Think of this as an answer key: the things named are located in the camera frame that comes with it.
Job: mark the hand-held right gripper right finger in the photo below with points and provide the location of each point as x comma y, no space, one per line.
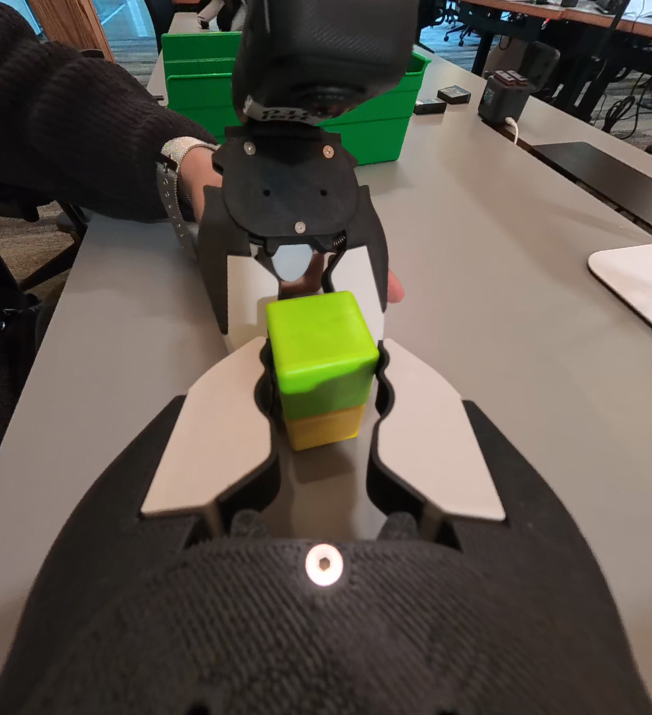
437,452

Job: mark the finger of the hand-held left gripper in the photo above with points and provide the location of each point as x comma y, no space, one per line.
362,279
247,290

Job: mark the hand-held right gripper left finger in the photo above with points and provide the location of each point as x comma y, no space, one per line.
214,447

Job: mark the lime green cube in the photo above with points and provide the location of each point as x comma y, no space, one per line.
320,346

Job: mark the green plastic bin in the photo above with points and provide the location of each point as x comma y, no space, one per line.
381,128

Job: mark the yellow cube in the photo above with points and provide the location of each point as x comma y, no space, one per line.
323,427

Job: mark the person's left forearm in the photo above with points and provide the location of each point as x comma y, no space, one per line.
52,111

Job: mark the grey desk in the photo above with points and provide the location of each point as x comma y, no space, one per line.
499,335

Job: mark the black desk panel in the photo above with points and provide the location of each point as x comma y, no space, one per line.
610,179

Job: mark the beige wristwatch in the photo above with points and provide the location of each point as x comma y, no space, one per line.
172,195

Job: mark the small black box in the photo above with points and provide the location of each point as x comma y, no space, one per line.
454,94

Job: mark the black office chair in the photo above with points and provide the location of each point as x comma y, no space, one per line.
52,268

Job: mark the black power cube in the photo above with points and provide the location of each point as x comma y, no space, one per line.
499,103

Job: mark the white metal stand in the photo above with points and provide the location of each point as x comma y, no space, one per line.
644,285

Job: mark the wooden pillar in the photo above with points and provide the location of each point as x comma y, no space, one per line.
69,28

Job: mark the long wooden table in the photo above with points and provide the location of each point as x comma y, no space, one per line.
583,14

